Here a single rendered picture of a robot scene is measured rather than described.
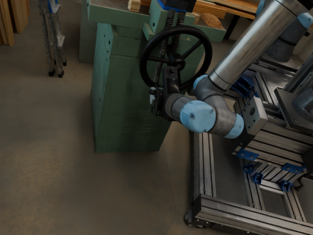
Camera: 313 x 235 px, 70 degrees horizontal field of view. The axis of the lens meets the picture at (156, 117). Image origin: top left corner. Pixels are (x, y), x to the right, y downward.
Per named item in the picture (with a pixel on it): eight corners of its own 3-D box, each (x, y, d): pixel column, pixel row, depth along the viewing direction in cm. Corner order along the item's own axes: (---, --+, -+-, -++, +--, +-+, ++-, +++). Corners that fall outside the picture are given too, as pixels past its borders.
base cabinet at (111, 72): (93, 154, 142) (108, 55, 95) (89, 94, 180) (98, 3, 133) (159, 151, 159) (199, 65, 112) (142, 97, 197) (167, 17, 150)
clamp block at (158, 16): (153, 34, 84) (159, 10, 78) (145, 18, 93) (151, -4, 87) (187, 40, 89) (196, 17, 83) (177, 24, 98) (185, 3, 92)
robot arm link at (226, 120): (235, 100, 67) (206, 90, 63) (251, 128, 59) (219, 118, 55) (219, 118, 72) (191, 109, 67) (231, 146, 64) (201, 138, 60)
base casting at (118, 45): (109, 54, 96) (112, 34, 90) (98, 3, 133) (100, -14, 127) (199, 65, 112) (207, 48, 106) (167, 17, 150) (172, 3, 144)
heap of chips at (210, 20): (207, 25, 99) (210, 19, 97) (197, 14, 107) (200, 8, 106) (223, 29, 102) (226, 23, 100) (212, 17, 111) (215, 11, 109)
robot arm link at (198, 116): (212, 139, 55) (184, 131, 52) (191, 125, 65) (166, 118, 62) (224, 109, 54) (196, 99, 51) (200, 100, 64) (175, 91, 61)
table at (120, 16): (88, 32, 77) (90, 15, 73) (85, -1, 97) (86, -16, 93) (230, 53, 100) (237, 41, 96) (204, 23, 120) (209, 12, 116)
